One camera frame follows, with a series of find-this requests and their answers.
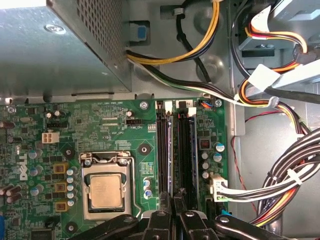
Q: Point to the RAM slot black latches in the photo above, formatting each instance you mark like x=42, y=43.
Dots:
x=182, y=150
x=160, y=150

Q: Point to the green motherboard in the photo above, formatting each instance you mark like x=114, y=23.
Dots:
x=112, y=130

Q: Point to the metal drive cage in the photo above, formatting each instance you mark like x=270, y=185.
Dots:
x=300, y=72

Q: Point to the CPU socket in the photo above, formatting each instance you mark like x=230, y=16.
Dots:
x=87, y=197

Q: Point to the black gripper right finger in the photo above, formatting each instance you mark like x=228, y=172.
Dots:
x=190, y=227

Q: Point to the grey power supply unit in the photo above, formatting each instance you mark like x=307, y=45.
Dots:
x=50, y=62

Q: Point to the black open PC case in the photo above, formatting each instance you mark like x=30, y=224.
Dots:
x=250, y=150

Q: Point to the silver CPU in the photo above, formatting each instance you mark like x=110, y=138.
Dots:
x=106, y=191

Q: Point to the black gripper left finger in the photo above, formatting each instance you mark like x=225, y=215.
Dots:
x=157, y=225

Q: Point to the blue case clip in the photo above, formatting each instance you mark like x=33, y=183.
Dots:
x=142, y=33

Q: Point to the metal socket cover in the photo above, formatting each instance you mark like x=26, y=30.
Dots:
x=107, y=167

